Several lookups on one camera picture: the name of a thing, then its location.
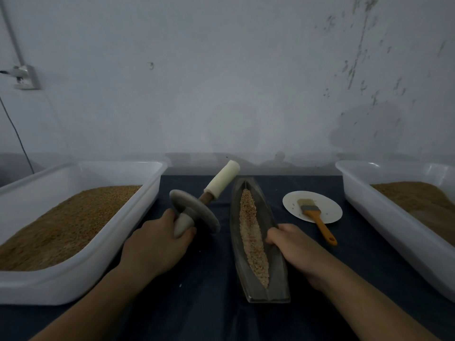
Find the person's right hand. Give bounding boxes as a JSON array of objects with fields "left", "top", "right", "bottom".
[{"left": 265, "top": 224, "right": 342, "bottom": 288}]

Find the person's left hand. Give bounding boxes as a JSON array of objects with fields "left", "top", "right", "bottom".
[{"left": 119, "top": 208, "right": 197, "bottom": 281}]

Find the orange handled brush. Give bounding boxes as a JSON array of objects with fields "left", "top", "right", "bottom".
[{"left": 297, "top": 198, "right": 338, "bottom": 246}]

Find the boat-shaped metal grinding trough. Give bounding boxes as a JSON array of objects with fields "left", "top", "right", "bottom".
[{"left": 229, "top": 177, "right": 291, "bottom": 304}]

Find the white plastic tray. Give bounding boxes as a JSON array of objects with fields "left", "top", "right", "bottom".
[
  {"left": 0, "top": 161, "right": 169, "bottom": 305},
  {"left": 336, "top": 160, "right": 455, "bottom": 303}
]

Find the small ground grain portion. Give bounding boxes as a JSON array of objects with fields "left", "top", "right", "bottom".
[{"left": 239, "top": 188, "right": 272, "bottom": 290}]

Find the metal grinding wheel with handles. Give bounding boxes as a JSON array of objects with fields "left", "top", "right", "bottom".
[{"left": 168, "top": 160, "right": 241, "bottom": 237}]

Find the person's left forearm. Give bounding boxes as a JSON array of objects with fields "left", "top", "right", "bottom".
[{"left": 32, "top": 266, "right": 143, "bottom": 341}]

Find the person's right forearm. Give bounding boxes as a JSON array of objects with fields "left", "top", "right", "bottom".
[{"left": 309, "top": 269, "right": 438, "bottom": 341}]

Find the white round plate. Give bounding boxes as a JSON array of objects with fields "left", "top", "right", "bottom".
[{"left": 282, "top": 190, "right": 344, "bottom": 224}]

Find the dark blue tablecloth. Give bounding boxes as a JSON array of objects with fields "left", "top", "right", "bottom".
[{"left": 0, "top": 174, "right": 455, "bottom": 341}]

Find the thin dark wall cable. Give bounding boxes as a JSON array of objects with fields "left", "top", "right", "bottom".
[{"left": 0, "top": 96, "right": 35, "bottom": 175}]

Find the grey wall fixture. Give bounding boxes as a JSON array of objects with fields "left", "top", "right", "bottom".
[{"left": 10, "top": 63, "right": 40, "bottom": 91}]

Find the white wall conduit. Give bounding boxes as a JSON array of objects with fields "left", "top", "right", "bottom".
[{"left": 0, "top": 0, "right": 22, "bottom": 68}]

